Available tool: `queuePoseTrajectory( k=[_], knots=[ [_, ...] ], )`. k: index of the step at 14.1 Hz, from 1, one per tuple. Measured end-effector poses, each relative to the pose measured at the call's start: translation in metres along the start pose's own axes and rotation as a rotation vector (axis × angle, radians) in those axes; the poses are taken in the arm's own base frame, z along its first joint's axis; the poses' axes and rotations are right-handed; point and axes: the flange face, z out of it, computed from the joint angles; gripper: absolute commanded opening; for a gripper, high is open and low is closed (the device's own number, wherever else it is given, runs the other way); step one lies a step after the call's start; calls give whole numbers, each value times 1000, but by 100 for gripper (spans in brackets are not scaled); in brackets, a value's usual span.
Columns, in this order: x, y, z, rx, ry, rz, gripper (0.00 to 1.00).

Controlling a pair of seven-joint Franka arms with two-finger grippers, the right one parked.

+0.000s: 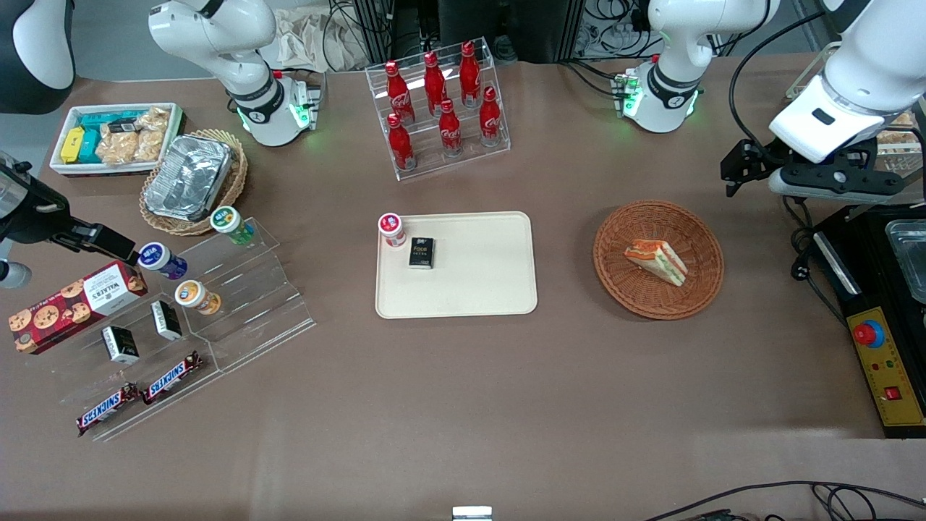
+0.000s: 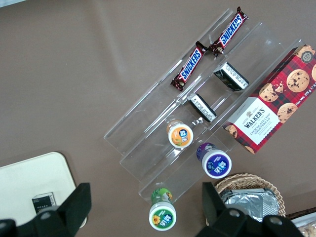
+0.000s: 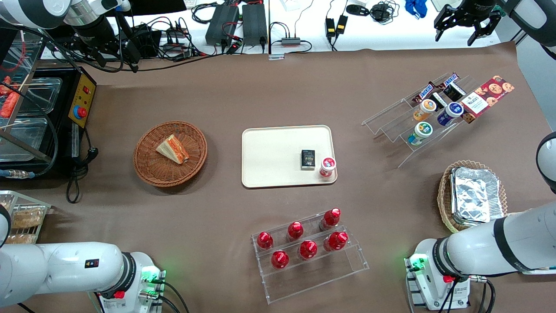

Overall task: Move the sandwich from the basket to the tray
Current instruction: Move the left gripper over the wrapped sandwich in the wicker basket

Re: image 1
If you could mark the plastic triangle sandwich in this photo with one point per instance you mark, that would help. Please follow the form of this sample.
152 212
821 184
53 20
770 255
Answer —
658 262

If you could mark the red lid white cup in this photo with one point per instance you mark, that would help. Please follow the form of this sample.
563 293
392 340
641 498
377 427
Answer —
392 228

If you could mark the green lid cup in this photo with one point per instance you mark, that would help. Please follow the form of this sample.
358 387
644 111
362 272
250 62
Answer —
230 223

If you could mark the aluminium foil tray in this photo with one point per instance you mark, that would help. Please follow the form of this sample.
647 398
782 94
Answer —
189 177

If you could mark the red Walkers cookie box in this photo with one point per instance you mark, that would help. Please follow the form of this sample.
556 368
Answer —
65 307

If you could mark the small black Face box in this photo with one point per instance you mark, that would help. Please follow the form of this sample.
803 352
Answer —
422 253

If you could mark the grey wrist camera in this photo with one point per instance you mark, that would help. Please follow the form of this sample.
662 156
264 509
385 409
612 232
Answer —
839 189
13 275

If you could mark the clear acrylic stepped shelf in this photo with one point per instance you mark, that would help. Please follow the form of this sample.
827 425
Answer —
253 297

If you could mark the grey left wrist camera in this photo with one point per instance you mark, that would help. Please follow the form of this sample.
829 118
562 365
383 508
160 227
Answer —
839 189

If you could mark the orange lid cup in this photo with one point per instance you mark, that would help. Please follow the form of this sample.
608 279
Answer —
195 297

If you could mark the round brown wicker basket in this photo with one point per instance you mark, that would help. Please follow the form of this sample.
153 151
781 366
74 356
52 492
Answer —
636 289

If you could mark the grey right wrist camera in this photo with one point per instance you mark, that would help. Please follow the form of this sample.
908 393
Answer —
13 275

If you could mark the red Coca-Cola bottle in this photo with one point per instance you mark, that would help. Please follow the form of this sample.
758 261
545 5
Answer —
434 83
490 119
400 145
398 94
470 72
450 130

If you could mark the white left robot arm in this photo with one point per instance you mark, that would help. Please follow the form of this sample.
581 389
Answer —
676 36

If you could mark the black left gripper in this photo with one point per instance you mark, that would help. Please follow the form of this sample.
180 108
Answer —
768 156

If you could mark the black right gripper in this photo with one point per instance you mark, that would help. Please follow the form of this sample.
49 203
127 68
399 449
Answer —
35 215

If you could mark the steel tray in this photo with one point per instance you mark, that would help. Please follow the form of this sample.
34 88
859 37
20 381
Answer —
910 257

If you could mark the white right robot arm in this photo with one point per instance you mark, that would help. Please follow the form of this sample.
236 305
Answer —
239 43

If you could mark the clear acrylic bottle rack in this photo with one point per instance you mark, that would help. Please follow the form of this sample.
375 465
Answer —
434 165

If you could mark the beige cloth bag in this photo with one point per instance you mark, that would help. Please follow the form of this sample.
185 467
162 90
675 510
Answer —
311 36

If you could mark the black control box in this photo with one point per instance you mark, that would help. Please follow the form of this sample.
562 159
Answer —
886 391

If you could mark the yellow snack packet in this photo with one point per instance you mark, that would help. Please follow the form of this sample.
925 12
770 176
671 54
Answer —
71 145

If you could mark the teal snack box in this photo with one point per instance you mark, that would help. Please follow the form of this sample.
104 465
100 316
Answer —
90 148
108 119

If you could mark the white plastic snack bin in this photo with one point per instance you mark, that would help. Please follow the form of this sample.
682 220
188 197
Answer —
61 170

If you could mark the clear bag of crackers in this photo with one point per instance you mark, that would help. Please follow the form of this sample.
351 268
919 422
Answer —
119 148
153 134

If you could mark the blue lid purple cup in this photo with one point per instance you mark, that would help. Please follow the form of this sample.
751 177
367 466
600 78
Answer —
160 259

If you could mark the black equipment rack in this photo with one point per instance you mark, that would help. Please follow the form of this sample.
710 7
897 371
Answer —
506 25

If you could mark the small black white box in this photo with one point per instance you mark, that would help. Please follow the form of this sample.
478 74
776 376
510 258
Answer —
120 345
166 320

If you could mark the beige plastic tray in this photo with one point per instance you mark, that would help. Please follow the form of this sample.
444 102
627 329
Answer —
485 275

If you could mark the oval light wicker basket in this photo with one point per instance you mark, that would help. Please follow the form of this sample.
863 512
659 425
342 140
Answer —
235 174

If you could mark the red emergency stop button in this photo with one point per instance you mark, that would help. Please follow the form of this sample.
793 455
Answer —
869 333

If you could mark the Snickers chocolate bar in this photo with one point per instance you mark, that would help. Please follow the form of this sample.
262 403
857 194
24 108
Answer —
172 378
107 409

